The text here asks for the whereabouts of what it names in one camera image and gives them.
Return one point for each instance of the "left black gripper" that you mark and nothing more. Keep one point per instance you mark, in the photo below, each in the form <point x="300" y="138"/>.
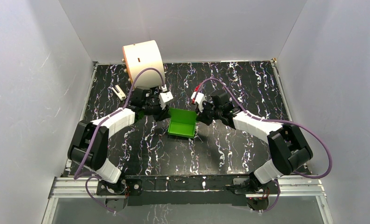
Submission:
<point x="161" y="110"/>

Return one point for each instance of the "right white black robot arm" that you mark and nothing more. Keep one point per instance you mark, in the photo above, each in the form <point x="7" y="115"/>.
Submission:
<point x="288" y="147"/>

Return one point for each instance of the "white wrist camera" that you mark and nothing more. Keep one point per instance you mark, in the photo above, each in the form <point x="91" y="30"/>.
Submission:
<point x="198" y="99"/>
<point x="165" y="96"/>

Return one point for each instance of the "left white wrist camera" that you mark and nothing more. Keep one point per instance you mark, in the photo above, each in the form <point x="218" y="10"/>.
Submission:
<point x="165" y="96"/>

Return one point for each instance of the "green paper box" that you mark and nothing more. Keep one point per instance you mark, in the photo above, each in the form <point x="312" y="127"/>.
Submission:
<point x="182" y="123"/>

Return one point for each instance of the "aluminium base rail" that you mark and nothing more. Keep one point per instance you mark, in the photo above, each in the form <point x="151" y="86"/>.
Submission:
<point x="292" y="199"/>

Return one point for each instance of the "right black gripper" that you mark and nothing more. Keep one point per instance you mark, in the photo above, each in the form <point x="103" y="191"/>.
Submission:
<point x="201" y="116"/>

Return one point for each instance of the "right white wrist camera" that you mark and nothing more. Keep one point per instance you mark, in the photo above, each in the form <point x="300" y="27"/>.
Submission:
<point x="198" y="99"/>

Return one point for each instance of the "small white black block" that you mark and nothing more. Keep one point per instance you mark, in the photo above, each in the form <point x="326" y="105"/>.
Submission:
<point x="119" y="92"/>

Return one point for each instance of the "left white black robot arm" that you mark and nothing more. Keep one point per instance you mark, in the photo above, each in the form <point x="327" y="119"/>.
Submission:
<point x="89" y="144"/>

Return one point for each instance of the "white cylindrical drum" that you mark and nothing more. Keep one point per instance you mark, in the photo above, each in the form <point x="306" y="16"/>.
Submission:
<point x="143" y="55"/>

